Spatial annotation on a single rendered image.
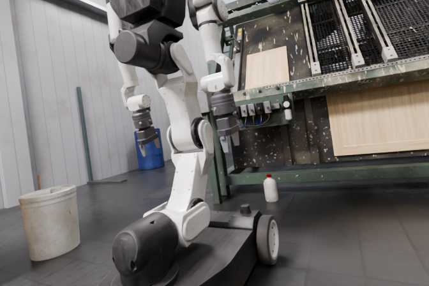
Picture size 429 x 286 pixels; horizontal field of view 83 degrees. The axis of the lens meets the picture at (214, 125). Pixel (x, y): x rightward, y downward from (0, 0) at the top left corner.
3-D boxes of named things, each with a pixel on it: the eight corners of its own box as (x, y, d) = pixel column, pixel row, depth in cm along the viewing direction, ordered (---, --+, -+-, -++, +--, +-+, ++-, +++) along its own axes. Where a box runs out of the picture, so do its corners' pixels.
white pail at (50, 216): (15, 258, 147) (4, 182, 148) (64, 235, 174) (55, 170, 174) (44, 265, 133) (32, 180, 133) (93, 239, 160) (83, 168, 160)
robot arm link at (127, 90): (139, 109, 114) (131, 80, 111) (125, 111, 118) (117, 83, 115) (148, 106, 119) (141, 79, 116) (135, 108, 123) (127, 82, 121)
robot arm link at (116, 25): (125, 50, 105) (118, -3, 104) (105, 56, 111) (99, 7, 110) (144, 54, 115) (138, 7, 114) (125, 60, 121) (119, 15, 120)
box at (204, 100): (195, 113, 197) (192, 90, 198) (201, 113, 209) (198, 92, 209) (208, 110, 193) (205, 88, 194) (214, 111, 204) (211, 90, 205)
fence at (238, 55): (233, 95, 217) (232, 92, 214) (239, 31, 270) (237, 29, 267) (239, 94, 215) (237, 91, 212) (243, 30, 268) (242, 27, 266)
